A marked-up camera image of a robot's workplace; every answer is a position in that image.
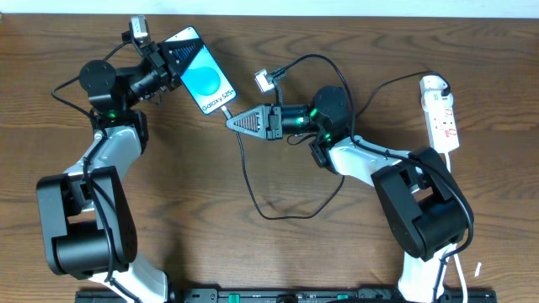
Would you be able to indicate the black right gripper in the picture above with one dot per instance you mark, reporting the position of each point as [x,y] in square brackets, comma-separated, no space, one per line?
[274,122]

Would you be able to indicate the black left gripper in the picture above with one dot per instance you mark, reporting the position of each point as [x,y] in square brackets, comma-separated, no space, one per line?
[157,61]

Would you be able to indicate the blue Samsung Galaxy smartphone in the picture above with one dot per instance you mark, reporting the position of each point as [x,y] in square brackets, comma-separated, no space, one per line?
[204,79]

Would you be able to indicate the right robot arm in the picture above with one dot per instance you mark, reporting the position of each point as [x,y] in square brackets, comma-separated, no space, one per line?
[424,208]

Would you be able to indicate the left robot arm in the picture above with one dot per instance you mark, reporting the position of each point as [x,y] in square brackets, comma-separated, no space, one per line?
[87,226]

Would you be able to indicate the white USB charger plug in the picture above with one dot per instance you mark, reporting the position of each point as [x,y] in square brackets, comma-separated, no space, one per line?
[434,82]

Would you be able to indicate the white power strip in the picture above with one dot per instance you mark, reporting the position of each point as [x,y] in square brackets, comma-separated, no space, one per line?
[440,121]

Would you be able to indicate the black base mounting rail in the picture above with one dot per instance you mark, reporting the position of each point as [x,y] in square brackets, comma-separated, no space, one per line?
[293,296]

